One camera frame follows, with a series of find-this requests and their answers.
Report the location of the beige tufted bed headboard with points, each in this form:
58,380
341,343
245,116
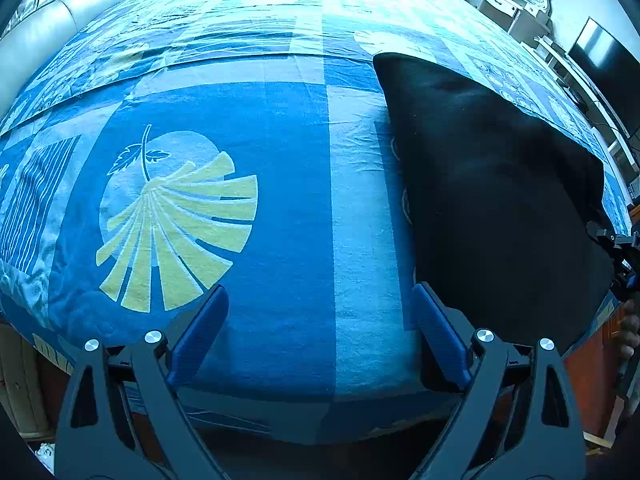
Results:
60,15

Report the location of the white dressing table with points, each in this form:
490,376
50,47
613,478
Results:
500,7

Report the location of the black flat television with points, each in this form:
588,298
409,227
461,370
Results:
607,65

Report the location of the brown wooden bed frame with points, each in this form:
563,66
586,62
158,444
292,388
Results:
590,385

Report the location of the blue patterned bed sheet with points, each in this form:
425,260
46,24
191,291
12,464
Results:
250,110

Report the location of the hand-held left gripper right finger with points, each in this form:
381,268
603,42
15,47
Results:
440,335

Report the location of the white television stand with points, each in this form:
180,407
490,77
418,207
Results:
590,105

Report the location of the person's right hand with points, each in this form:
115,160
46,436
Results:
631,332

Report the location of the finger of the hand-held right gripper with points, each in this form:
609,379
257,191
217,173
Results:
627,280
607,237

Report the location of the beige bedside cabinet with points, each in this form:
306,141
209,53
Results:
22,385

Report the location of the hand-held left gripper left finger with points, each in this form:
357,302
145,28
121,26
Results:
200,335

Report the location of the black studded pants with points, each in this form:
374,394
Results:
500,195

